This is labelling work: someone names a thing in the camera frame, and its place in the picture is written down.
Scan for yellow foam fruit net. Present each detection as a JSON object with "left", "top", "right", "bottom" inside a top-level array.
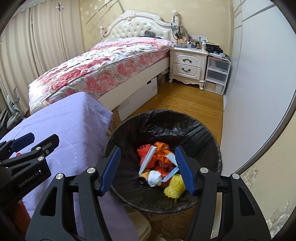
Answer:
[{"left": 164, "top": 174, "right": 186, "bottom": 199}]

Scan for yellow tube with black cap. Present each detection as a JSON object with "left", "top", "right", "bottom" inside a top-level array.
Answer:
[{"left": 137, "top": 169, "right": 151, "bottom": 185}]

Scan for white paper ball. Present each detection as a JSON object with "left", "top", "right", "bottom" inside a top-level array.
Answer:
[{"left": 147, "top": 170, "right": 162, "bottom": 187}]

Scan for red foam fruit net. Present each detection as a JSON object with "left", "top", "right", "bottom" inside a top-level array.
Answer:
[{"left": 137, "top": 144, "right": 157, "bottom": 169}]

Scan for orange snack bag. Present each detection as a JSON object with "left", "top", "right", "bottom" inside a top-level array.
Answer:
[{"left": 154, "top": 142, "right": 172, "bottom": 168}]

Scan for red plastic wrapper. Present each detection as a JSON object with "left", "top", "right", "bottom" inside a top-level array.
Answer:
[{"left": 154, "top": 166, "right": 179, "bottom": 188}]

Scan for teal toothpaste tube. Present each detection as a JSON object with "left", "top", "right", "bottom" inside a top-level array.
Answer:
[{"left": 166, "top": 153, "right": 178, "bottom": 167}]

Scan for black lined trash bin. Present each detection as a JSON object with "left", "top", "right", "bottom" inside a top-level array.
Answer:
[{"left": 103, "top": 109, "right": 222, "bottom": 214}]

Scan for grey desk chair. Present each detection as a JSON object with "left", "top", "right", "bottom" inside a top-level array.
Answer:
[{"left": 1, "top": 87, "right": 26, "bottom": 132}]

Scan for purple tablecloth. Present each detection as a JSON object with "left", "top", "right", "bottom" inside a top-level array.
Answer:
[{"left": 1, "top": 92, "right": 138, "bottom": 240}]

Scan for white under-bed storage box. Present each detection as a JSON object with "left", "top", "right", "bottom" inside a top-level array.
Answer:
[{"left": 117, "top": 77, "right": 158, "bottom": 121}]

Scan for beige curtains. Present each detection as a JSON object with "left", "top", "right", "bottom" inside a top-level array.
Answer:
[{"left": 1, "top": 1, "right": 84, "bottom": 111}]

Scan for white sliding wardrobe door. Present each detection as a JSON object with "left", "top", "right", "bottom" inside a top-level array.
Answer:
[{"left": 221, "top": 1, "right": 295, "bottom": 176}]

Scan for white bed with floral cover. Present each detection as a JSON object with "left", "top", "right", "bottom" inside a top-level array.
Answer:
[{"left": 29, "top": 10, "right": 176, "bottom": 114}]

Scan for clear plastic drawer unit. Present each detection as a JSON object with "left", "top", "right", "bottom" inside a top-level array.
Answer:
[{"left": 204, "top": 54, "right": 231, "bottom": 95}]

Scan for white two-drawer nightstand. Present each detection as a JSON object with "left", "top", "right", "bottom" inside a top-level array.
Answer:
[{"left": 169, "top": 47, "right": 209, "bottom": 90}]

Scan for black clothes pile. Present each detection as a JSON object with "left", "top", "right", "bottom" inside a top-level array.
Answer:
[{"left": 206, "top": 43, "right": 224, "bottom": 54}]

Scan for clutter on nightstand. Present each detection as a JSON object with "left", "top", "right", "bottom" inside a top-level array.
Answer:
[{"left": 171, "top": 14, "right": 208, "bottom": 50}]

